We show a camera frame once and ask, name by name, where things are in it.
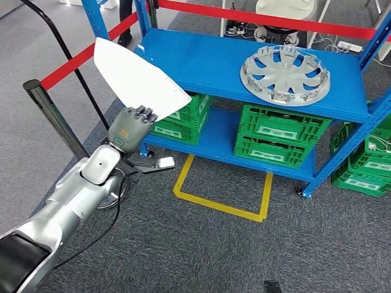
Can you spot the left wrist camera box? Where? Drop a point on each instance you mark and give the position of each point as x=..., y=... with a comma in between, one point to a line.
x=166, y=162

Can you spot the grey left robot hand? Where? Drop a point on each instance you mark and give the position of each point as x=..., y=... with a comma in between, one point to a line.
x=130, y=131

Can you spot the black curved tube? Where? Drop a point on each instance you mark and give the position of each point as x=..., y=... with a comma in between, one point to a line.
x=66, y=50

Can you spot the person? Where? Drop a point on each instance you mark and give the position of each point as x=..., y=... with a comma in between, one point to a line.
x=290, y=4
x=125, y=16

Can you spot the white plastic body panel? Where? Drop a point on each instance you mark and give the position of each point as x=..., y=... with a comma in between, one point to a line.
x=134, y=79

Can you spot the white board panel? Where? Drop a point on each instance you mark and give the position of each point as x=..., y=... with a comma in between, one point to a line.
x=386, y=50

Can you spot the white power strip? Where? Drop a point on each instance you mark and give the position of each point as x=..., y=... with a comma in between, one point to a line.
x=349, y=46

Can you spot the black stool chrome base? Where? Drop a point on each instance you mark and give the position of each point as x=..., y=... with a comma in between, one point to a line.
x=275, y=34

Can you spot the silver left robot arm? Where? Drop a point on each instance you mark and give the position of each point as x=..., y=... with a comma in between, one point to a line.
x=67, y=202

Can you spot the grey plastic wheel cover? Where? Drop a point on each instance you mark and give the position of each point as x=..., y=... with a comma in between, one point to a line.
x=284, y=77

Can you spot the power strip with black plugs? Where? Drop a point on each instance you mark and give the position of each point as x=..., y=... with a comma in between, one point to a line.
x=233, y=29

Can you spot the blue metal shelf rack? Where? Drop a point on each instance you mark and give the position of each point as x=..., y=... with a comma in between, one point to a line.
x=207, y=60

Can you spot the red barrier belt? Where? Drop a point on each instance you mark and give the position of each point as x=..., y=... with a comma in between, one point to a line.
x=76, y=60
x=275, y=20

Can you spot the white glossy platform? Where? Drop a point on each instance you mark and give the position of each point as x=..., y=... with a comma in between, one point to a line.
x=108, y=3

